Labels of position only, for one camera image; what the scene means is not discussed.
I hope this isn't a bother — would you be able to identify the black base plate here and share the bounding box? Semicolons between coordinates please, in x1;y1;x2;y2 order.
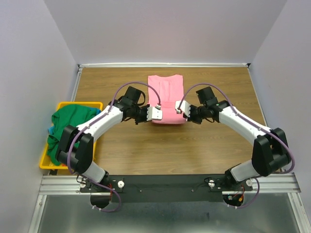
80;174;253;209

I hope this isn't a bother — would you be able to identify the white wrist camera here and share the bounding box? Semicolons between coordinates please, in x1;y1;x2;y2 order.
175;100;190;118
146;105;163;121

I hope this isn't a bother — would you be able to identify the aluminium front rail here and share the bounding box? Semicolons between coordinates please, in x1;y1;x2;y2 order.
39;173;301;195

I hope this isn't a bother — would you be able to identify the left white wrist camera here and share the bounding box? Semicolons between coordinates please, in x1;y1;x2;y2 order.
146;105;163;121

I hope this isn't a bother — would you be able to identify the pink t shirt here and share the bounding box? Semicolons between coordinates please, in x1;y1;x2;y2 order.
148;74;186;125

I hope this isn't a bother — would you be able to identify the green t shirt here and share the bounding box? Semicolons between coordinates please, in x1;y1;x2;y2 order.
47;104;101;166

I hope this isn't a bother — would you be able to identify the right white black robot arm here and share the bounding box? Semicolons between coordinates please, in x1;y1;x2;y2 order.
175;85;294;190

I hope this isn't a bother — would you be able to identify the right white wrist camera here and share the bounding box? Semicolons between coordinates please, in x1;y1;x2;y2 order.
175;100;190;118

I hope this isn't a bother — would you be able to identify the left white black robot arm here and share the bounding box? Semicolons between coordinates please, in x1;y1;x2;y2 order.
55;86;154;192

